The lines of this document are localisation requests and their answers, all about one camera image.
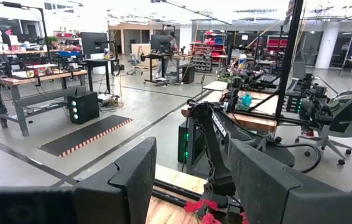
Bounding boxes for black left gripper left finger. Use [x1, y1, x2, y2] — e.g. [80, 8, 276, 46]
[73, 136, 157, 224]

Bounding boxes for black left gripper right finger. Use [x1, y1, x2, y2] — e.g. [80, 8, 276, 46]
[228, 138, 352, 224]

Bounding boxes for shelf rack with red bins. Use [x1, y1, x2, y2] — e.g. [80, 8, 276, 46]
[266, 34, 289, 54]
[191, 30, 226, 73]

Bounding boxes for black hazard-striped floor mat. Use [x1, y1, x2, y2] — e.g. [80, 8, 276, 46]
[38, 114, 133, 158]

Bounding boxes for red flower stem middle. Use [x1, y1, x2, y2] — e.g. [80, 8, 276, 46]
[183, 198, 250, 224]

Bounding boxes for workbench with grey legs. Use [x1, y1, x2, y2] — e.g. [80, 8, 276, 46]
[180, 80, 279, 175]
[0, 68, 88, 137]

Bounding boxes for black computer tower green lights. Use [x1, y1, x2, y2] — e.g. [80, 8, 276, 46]
[67, 90, 100, 125]
[177, 121, 193, 163]

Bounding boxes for teal plastic object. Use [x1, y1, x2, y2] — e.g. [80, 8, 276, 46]
[241, 92, 253, 108]

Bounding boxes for black robot equipment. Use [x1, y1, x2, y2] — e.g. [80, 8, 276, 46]
[287, 73, 335, 125]

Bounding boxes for black standing desk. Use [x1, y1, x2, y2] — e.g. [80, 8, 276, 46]
[143, 52, 192, 85]
[84, 58, 124, 94]

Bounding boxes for black computer monitor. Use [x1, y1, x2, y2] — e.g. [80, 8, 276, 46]
[81, 32, 109, 59]
[150, 34, 172, 54]

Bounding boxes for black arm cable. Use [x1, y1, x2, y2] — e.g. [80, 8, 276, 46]
[269, 136, 322, 174]

